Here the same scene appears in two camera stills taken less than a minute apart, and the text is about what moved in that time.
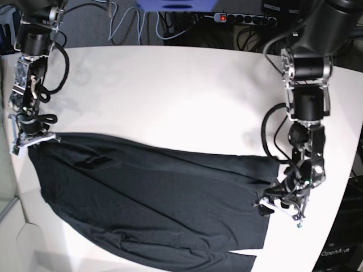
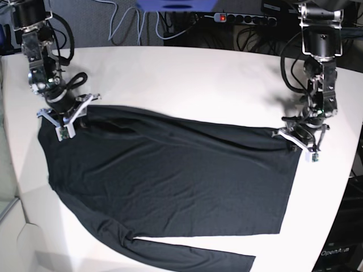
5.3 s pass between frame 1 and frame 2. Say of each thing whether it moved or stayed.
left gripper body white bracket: moved
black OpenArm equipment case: stayed
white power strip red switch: stayed
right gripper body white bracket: moved
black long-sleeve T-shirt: moved
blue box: stayed
